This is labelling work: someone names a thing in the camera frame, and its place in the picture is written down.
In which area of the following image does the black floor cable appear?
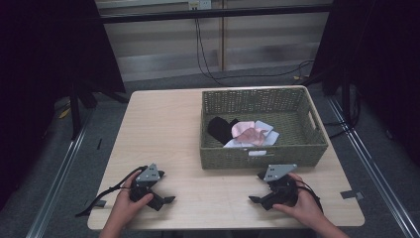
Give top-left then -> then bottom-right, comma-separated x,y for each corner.
322,88 -> 363,140

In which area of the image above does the person's left hand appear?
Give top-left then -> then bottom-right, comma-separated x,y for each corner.
111,170 -> 155,230

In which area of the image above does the metal floor rail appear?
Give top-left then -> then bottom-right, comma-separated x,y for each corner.
25,107 -> 97,238
326,95 -> 420,238

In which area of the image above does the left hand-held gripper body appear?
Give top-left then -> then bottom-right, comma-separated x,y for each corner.
129,163 -> 165,211

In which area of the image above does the pink sock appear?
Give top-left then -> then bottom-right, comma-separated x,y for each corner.
230,120 -> 269,148

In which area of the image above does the pink white cloth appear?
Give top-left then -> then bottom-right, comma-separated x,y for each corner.
223,119 -> 280,149

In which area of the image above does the person's right hand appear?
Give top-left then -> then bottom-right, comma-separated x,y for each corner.
272,172 -> 327,230

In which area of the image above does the black strap of right gripper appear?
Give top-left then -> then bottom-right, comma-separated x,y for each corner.
296,179 -> 325,213

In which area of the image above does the black strap of left gripper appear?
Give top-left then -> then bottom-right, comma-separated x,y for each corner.
74,165 -> 149,218

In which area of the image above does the black strap of gripper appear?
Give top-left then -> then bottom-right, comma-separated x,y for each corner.
296,179 -> 325,213
74,165 -> 149,218

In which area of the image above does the black metal stand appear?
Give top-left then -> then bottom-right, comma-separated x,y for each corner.
340,70 -> 355,128
67,78 -> 131,142

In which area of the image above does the grey tape piece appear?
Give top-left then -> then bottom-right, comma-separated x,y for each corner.
339,189 -> 365,201

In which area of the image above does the black curtain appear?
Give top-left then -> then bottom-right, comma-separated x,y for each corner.
301,0 -> 420,168
0,0 -> 127,212

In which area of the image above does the green woven basket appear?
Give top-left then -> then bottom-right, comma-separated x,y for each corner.
199,86 -> 330,171

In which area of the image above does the black sock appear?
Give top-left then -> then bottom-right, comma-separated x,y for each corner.
206,116 -> 241,146

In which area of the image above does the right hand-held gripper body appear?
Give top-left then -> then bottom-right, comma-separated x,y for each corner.
261,164 -> 300,211

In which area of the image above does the white wall power outlet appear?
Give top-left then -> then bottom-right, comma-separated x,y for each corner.
187,0 -> 213,11

